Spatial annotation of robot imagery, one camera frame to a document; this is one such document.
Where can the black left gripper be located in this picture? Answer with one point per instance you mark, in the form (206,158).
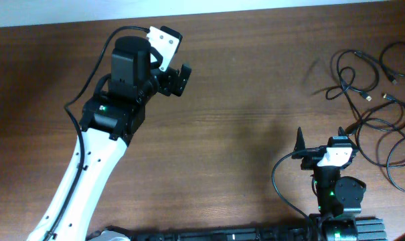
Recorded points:
(181,80)

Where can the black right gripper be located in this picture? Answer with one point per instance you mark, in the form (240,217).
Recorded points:
(313,158)

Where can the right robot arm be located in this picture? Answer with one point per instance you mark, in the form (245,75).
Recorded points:
(339,197)

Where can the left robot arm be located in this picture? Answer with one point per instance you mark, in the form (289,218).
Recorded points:
(139,69)

